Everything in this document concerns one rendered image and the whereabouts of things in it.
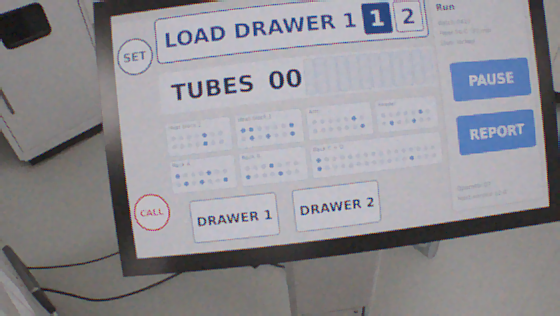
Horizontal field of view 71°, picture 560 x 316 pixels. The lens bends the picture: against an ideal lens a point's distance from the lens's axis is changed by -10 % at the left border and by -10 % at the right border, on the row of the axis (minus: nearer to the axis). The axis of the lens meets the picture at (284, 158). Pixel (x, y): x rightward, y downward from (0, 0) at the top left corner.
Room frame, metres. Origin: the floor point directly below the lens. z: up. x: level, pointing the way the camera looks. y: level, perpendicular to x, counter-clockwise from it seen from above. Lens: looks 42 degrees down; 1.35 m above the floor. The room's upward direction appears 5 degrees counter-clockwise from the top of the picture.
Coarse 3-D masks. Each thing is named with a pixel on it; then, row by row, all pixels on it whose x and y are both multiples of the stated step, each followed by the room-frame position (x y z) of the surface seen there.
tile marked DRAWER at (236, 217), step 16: (272, 192) 0.31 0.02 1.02; (192, 208) 0.31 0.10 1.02; (208, 208) 0.30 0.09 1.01; (224, 208) 0.30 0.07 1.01; (240, 208) 0.30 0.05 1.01; (256, 208) 0.30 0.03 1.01; (272, 208) 0.30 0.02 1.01; (192, 224) 0.29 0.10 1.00; (208, 224) 0.29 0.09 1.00; (224, 224) 0.29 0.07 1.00; (240, 224) 0.29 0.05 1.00; (256, 224) 0.29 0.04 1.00; (272, 224) 0.29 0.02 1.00; (208, 240) 0.28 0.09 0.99; (224, 240) 0.28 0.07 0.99
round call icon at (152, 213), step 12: (156, 192) 0.32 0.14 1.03; (168, 192) 0.32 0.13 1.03; (132, 204) 0.31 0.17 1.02; (144, 204) 0.31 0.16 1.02; (156, 204) 0.31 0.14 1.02; (168, 204) 0.31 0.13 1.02; (144, 216) 0.30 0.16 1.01; (156, 216) 0.30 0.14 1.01; (168, 216) 0.30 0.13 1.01; (144, 228) 0.29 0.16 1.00; (156, 228) 0.29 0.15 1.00; (168, 228) 0.29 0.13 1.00
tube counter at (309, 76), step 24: (408, 48) 0.41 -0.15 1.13; (288, 72) 0.39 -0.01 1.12; (312, 72) 0.39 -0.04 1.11; (336, 72) 0.39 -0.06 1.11; (360, 72) 0.39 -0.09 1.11; (384, 72) 0.39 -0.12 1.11; (408, 72) 0.39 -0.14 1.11; (432, 72) 0.39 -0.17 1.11; (288, 96) 0.38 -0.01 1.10; (312, 96) 0.38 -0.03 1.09
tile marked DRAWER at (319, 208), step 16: (304, 192) 0.31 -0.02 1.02; (320, 192) 0.31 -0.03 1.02; (336, 192) 0.31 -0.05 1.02; (352, 192) 0.31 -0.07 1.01; (368, 192) 0.31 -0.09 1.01; (304, 208) 0.30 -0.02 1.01; (320, 208) 0.30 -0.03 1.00; (336, 208) 0.30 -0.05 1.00; (352, 208) 0.30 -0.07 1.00; (368, 208) 0.30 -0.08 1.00; (304, 224) 0.29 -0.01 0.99; (320, 224) 0.29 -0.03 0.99; (336, 224) 0.29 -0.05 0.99; (352, 224) 0.29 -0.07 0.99; (368, 224) 0.29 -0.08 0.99
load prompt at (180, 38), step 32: (320, 0) 0.44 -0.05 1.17; (352, 0) 0.44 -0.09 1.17; (384, 0) 0.44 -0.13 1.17; (416, 0) 0.44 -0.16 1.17; (160, 32) 0.43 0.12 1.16; (192, 32) 0.43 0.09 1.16; (224, 32) 0.42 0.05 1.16; (256, 32) 0.42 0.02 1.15; (288, 32) 0.42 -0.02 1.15; (320, 32) 0.42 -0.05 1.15; (352, 32) 0.42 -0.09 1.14; (384, 32) 0.42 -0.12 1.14; (416, 32) 0.42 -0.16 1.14; (160, 64) 0.41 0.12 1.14
